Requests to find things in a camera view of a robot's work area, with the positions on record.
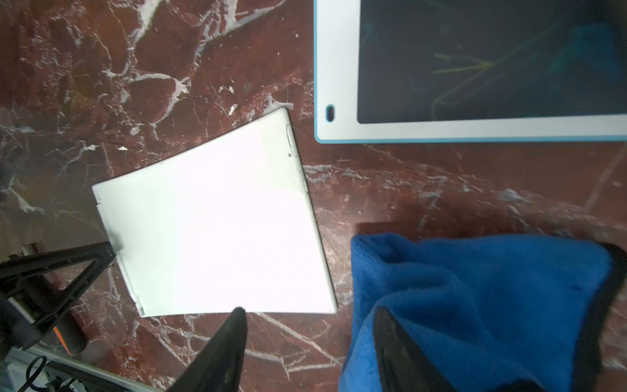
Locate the blue microfiber cloth black trim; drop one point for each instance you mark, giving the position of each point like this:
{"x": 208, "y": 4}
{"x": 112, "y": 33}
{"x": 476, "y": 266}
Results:
{"x": 500, "y": 313}

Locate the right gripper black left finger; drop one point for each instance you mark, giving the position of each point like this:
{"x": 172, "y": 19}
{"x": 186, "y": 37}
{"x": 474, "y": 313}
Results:
{"x": 219, "y": 365}

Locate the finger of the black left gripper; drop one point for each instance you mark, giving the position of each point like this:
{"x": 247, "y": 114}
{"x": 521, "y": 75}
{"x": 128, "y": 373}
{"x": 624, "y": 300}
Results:
{"x": 31, "y": 305}

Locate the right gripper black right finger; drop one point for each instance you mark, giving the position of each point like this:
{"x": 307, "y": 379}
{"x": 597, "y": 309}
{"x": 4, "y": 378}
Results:
{"x": 402, "y": 365}

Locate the white drawing tablet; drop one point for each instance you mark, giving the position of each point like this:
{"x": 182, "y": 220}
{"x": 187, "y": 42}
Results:
{"x": 226, "y": 224}

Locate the blue framed drawing tablet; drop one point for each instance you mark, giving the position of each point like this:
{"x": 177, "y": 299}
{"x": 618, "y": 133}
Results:
{"x": 469, "y": 71}

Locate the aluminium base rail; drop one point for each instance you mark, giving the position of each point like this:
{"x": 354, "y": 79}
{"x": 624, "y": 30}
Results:
{"x": 57, "y": 371}

